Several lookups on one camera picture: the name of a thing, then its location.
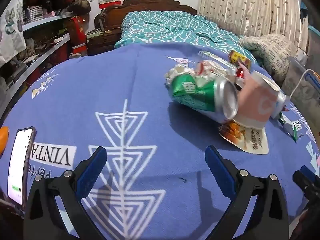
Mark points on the white printed cloth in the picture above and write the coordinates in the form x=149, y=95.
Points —
x=10, y=30

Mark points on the smartphone with lit screen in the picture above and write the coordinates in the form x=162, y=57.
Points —
x=20, y=165

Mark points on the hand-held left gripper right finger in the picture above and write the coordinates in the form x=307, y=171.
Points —
x=220, y=172

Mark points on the carved wooden headboard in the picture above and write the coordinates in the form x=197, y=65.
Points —
x=110, y=17

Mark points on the red bag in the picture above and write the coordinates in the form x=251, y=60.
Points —
x=77, y=37

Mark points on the clear plastic bottle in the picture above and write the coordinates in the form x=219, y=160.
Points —
x=217, y=61

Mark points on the red yellow small box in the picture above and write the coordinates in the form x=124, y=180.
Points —
x=237, y=57

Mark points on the brown bag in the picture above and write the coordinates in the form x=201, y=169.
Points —
x=80, y=3

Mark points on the green white snack packet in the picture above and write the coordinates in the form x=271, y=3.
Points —
x=290, y=127

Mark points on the pink paper cup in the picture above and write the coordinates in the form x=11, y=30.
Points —
x=252, y=102

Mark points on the grey wall shelf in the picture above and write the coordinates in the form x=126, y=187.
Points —
x=37, y=21

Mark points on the beige leaf print curtain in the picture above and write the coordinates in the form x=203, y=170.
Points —
x=250, y=5

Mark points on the orange round object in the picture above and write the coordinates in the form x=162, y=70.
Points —
x=3, y=140

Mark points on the silver drink can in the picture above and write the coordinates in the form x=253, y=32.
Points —
x=280, y=105

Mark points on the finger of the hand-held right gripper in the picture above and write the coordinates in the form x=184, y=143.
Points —
x=303, y=177

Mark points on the teal patterned quilt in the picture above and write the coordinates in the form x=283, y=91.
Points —
x=175, y=30

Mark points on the grey patterned pillow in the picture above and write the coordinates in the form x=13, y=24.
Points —
x=272, y=50

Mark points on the shiny red wrapper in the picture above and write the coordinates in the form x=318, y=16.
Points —
x=240, y=73

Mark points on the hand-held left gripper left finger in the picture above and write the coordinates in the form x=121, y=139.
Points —
x=92, y=172

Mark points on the crushed green drink can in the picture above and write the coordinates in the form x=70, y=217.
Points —
x=195, y=92

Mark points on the blue printed blanket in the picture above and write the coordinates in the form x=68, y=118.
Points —
x=150, y=92

